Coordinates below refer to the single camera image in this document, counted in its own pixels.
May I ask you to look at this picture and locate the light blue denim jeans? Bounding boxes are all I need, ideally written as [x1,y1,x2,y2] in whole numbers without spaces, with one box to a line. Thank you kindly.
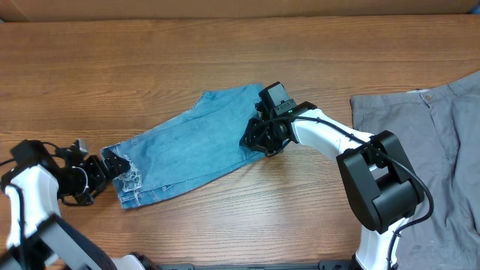
[101,84,264,209]

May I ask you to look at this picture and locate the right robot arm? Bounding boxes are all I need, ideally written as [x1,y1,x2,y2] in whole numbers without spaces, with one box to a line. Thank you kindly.
[240,102,426,269]

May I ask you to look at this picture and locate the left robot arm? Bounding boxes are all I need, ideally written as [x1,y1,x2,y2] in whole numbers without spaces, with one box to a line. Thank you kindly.
[1,139,157,269]

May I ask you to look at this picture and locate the grey trousers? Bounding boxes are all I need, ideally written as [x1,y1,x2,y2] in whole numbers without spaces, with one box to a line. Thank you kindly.
[351,73,479,269]

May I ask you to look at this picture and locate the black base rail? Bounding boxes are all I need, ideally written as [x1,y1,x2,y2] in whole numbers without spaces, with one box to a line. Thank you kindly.
[157,259,362,270]

